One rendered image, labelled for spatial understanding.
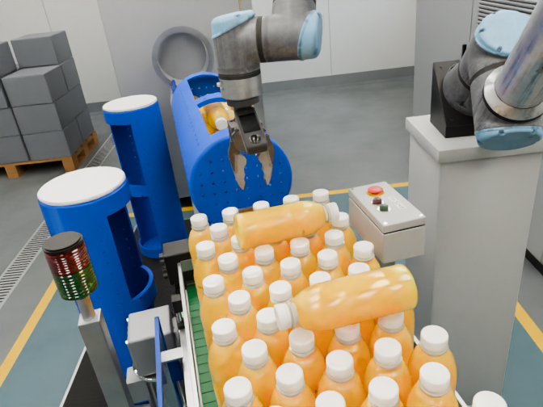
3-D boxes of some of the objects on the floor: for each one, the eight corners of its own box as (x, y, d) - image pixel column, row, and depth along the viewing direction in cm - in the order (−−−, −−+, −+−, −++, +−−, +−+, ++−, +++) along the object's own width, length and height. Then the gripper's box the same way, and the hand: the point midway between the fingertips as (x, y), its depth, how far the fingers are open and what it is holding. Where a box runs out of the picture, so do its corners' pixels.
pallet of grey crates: (98, 142, 529) (66, 29, 474) (75, 170, 458) (34, 42, 403) (-8, 154, 530) (-53, 44, 475) (-48, 185, 459) (-106, 58, 404)
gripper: (263, 86, 109) (273, 172, 118) (212, 95, 107) (225, 181, 116) (273, 95, 101) (282, 186, 111) (216, 105, 99) (231, 195, 109)
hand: (254, 183), depth 111 cm, fingers open, 5 cm apart
